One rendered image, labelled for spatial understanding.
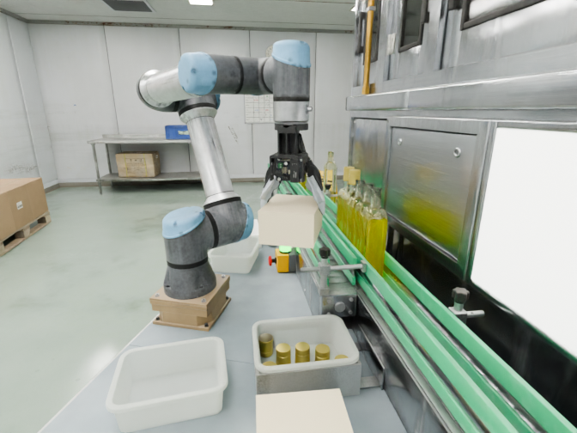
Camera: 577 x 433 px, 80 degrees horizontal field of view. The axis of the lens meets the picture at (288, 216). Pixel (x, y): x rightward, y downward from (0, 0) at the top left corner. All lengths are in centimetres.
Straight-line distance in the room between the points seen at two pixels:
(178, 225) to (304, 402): 53
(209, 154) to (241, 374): 61
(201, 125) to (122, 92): 597
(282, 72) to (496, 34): 44
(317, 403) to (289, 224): 34
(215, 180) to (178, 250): 23
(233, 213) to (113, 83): 616
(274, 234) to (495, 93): 50
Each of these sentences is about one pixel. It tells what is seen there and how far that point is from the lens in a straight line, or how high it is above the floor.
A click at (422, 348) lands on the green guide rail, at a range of 71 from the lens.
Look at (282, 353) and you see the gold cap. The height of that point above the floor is 81.
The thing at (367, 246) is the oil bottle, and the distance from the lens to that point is 94.
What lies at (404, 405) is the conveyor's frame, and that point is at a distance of 78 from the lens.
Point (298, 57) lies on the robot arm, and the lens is 72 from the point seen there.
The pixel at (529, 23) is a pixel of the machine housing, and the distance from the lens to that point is 82.
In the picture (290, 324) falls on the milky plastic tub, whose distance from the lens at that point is 89.
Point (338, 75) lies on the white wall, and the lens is 705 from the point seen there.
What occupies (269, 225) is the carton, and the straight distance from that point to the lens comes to 74.
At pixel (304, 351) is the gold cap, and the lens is 84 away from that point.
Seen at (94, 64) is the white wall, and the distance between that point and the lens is 718.
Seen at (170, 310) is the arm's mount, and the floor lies 80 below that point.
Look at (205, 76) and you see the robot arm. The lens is 72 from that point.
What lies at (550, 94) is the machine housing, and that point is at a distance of 69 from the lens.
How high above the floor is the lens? 133
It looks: 17 degrees down
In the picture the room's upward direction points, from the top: straight up
